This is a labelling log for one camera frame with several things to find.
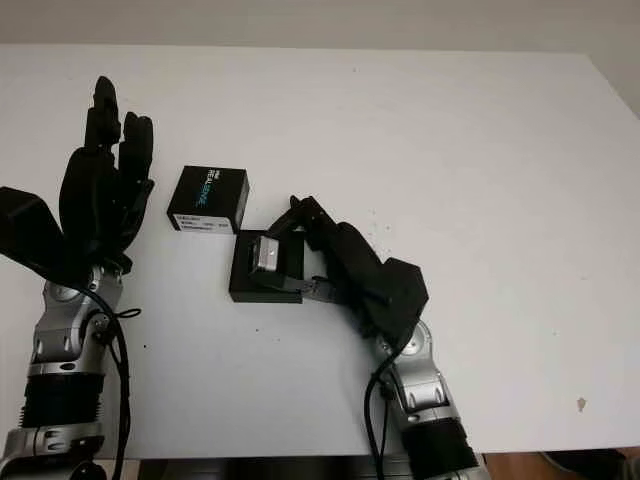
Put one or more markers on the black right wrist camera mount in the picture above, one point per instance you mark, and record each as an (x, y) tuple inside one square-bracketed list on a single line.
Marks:
[(400, 295)]

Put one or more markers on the dark robot torso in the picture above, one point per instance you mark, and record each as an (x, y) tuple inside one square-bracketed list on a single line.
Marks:
[(270, 470)]

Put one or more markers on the black camera box base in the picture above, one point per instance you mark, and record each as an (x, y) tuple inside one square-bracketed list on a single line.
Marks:
[(245, 290)]

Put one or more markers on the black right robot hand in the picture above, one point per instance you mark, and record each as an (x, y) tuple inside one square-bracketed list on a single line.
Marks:
[(350, 260)]

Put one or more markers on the small silver depth camera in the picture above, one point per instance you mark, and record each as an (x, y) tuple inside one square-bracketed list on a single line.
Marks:
[(267, 255)]

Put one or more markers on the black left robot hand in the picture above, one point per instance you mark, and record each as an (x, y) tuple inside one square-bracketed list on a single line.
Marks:
[(90, 195)]

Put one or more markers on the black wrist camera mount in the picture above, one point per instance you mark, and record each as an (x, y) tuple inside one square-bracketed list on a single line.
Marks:
[(30, 235), (400, 295)]

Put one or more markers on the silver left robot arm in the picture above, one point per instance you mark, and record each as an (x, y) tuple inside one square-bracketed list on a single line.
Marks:
[(60, 350)]

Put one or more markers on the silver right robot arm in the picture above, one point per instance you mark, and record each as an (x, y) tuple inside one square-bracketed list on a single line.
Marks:
[(425, 390)]

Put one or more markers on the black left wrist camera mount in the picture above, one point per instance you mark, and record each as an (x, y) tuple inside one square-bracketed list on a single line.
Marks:
[(30, 235)]

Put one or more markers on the black RealSense box lid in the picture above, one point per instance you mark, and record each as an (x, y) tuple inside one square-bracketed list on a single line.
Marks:
[(207, 197)]

